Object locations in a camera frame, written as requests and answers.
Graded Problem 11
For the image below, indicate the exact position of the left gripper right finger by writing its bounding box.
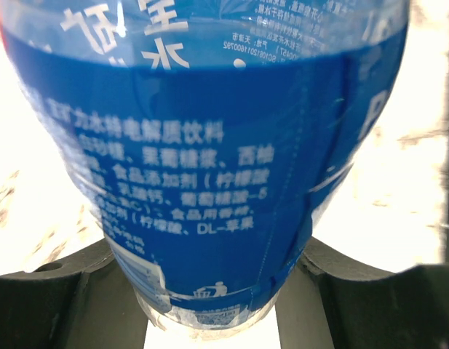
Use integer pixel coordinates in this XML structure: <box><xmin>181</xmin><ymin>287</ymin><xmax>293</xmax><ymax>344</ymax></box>
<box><xmin>275</xmin><ymin>238</ymin><xmax>449</xmax><ymax>349</ymax></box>

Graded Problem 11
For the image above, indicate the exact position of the clear bottle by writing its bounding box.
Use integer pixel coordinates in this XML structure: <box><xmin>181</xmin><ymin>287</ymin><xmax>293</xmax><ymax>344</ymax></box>
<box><xmin>0</xmin><ymin>1</ymin><xmax>410</xmax><ymax>338</ymax></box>

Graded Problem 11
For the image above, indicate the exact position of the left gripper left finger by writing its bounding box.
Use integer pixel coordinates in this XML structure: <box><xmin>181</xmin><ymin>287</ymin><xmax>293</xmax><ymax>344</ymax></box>
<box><xmin>0</xmin><ymin>240</ymin><xmax>148</xmax><ymax>348</ymax></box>

